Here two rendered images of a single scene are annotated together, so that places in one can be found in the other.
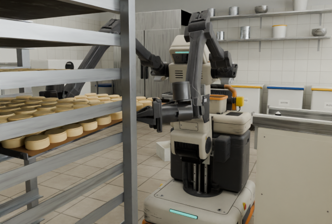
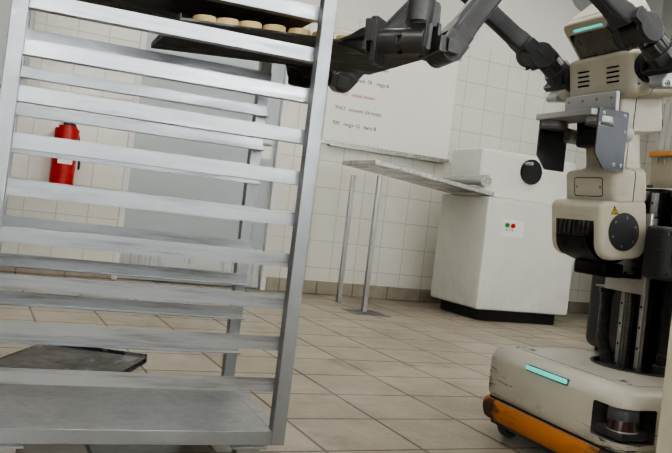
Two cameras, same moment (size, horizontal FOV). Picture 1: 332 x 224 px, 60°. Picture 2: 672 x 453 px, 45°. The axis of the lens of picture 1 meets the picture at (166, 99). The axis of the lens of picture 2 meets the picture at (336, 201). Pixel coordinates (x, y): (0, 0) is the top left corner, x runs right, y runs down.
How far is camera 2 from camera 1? 1.29 m
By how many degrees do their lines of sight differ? 41
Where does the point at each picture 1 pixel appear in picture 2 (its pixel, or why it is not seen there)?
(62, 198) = (209, 77)
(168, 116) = (385, 40)
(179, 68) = (584, 66)
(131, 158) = (315, 80)
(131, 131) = (320, 44)
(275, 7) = not seen: outside the picture
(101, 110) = (281, 5)
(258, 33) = not seen: outside the picture
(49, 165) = (200, 33)
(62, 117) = not seen: outside the picture
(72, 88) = not seen: hidden behind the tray
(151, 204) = (502, 356)
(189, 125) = (589, 186)
